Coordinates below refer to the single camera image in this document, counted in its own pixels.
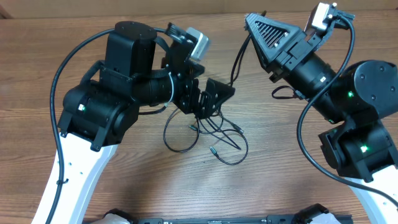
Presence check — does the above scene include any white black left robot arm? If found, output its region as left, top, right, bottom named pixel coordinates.
left=33, top=21, right=235, bottom=223

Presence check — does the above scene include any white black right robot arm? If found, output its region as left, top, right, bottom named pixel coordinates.
left=245, top=10, right=397, bottom=223

